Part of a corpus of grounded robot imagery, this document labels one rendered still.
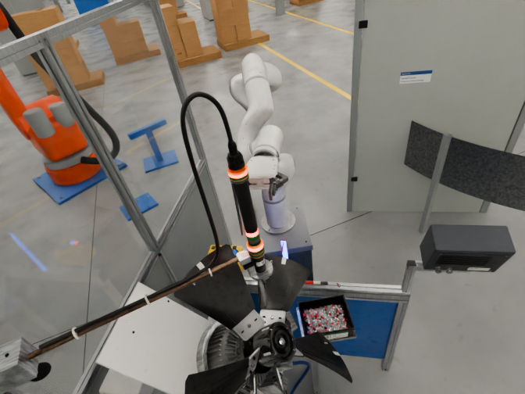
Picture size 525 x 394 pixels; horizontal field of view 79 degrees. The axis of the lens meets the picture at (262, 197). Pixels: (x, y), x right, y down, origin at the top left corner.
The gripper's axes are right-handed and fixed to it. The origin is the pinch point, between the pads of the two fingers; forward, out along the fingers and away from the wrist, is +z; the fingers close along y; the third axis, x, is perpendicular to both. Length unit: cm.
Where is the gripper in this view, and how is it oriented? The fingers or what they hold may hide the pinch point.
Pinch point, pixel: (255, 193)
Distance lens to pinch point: 86.1
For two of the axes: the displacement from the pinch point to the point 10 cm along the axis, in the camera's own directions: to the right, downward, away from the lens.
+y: -9.8, 0.0, 2.1
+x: -1.4, -7.6, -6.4
